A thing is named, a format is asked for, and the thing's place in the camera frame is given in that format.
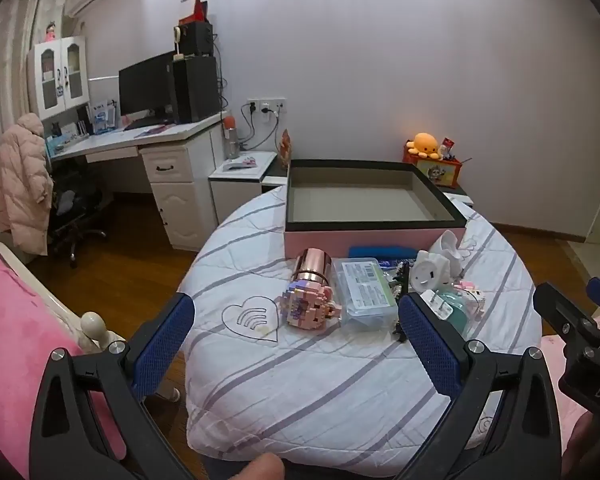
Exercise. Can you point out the purple small packet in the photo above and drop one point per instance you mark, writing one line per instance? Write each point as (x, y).
(397, 263)

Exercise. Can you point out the pink puffer jacket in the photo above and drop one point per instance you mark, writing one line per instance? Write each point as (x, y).
(22, 180)

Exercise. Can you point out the orange printed box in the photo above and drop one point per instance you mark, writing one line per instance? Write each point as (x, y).
(437, 172)

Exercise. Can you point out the wall power outlets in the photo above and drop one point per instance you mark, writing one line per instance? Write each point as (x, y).
(266, 106)

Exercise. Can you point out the rose gold tumbler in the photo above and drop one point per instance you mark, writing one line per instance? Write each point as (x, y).
(312, 265)

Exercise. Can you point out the teal round container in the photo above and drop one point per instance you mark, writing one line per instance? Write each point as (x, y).
(457, 317)

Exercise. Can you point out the pink block figure toy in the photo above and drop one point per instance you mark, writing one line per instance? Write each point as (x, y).
(305, 305)

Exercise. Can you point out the small black tree figure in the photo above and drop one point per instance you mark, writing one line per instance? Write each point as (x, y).
(401, 280)

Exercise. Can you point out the white side table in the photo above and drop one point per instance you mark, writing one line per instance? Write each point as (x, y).
(235, 195)

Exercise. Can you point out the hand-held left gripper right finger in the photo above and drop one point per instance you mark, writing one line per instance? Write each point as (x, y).
(432, 345)

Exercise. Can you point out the cream desk fan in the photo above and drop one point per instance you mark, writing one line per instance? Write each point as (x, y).
(178, 40)

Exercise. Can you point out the black keyboard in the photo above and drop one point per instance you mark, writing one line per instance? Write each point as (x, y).
(142, 124)

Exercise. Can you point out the black computer tower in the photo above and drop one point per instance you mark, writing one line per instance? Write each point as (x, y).
(195, 90)

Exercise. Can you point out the black office chair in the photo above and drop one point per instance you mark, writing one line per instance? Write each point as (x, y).
(77, 210)

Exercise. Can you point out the black speaker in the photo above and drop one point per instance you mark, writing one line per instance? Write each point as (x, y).
(197, 37)

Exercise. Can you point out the small pink toy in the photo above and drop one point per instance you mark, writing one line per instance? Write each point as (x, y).
(470, 292)

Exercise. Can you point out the black monitor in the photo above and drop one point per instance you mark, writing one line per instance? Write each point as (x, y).
(145, 85)

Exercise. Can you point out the water bottle with orange cap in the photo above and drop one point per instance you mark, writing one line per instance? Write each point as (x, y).
(231, 137)

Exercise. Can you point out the blue flat brush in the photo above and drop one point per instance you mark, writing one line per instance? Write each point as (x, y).
(380, 252)

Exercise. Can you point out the clear plastic case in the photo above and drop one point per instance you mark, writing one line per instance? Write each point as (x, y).
(365, 292)

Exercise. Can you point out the pink fluffy blanket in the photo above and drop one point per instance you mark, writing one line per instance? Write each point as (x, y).
(15, 320)

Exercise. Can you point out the white striped sheet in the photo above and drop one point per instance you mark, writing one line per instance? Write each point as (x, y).
(290, 390)

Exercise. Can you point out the pink box with black rim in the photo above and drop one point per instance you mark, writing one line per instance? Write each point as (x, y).
(370, 240)

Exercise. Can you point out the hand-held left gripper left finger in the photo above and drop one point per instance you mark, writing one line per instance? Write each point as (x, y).
(162, 345)

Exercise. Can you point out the booklet with pink print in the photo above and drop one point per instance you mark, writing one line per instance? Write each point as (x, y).
(240, 164)

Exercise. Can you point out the white bed frame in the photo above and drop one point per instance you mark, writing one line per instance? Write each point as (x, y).
(96, 330)

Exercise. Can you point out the small doll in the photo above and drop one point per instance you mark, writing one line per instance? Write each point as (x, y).
(51, 31)

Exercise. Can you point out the person's left hand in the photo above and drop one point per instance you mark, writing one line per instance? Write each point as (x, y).
(260, 467)

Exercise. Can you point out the orange octopus plush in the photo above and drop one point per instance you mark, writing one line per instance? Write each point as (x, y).
(422, 145)

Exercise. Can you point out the orange paper bag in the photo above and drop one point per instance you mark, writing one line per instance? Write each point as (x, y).
(285, 150)

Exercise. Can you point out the white glass door cabinet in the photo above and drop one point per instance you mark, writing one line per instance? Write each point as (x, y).
(57, 77)

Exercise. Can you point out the white desk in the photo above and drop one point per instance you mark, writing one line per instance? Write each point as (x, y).
(180, 185)

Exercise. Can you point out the white charger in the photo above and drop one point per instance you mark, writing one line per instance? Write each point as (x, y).
(439, 307)

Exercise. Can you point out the red triangular ornament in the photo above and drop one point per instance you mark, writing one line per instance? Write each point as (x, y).
(200, 7)

